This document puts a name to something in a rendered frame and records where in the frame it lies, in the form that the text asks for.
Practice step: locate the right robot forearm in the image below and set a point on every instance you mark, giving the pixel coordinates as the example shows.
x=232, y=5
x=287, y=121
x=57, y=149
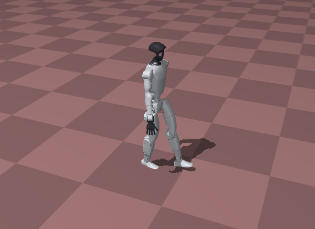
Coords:
x=149, y=107

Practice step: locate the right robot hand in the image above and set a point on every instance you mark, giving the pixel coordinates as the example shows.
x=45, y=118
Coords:
x=151, y=127

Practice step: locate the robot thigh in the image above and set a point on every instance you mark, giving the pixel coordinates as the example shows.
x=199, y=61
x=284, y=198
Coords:
x=153, y=137
x=169, y=118

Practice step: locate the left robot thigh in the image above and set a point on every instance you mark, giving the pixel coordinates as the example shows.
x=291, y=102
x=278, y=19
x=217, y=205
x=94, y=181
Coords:
x=169, y=118

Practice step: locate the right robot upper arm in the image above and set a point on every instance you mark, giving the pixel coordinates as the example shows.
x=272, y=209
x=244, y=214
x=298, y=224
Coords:
x=147, y=77

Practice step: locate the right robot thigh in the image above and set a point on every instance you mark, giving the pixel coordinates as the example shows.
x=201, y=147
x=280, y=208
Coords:
x=153, y=137

